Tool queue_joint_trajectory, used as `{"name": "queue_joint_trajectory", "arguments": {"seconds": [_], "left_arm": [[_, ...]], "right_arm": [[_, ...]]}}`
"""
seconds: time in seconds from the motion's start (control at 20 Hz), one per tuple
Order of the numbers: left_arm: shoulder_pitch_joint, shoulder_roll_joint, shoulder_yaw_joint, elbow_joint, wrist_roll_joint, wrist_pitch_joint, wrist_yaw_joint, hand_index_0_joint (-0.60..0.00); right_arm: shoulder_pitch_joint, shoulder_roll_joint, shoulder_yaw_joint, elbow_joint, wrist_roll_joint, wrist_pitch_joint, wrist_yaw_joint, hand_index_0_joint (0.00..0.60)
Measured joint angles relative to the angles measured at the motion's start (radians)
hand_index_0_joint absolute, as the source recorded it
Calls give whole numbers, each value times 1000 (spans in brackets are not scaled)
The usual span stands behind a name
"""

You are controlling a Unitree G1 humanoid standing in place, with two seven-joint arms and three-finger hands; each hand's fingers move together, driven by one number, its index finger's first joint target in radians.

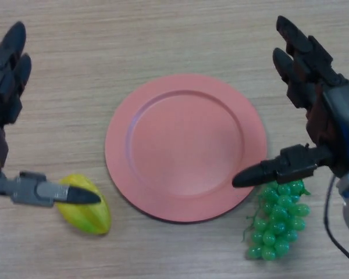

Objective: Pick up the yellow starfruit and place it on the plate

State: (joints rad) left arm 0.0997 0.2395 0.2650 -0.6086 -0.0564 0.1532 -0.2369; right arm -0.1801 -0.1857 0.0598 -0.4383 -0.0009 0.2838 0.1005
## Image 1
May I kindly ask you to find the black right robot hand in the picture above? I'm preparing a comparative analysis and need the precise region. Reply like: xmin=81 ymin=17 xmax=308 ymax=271
xmin=232 ymin=16 xmax=349 ymax=189

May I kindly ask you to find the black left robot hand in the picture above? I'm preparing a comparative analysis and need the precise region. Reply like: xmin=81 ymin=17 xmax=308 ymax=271
xmin=0 ymin=22 xmax=101 ymax=209

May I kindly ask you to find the yellow starfruit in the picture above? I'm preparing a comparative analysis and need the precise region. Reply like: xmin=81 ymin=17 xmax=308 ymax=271
xmin=55 ymin=173 xmax=111 ymax=235

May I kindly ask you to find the pink round plate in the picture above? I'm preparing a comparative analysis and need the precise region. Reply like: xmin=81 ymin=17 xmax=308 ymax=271
xmin=104 ymin=73 xmax=268 ymax=224

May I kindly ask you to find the green grape bunch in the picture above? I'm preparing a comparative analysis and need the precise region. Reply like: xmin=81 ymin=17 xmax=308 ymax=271
xmin=240 ymin=179 xmax=312 ymax=261

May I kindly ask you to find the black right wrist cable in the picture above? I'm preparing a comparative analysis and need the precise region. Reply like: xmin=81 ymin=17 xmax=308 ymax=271
xmin=324 ymin=174 xmax=349 ymax=271

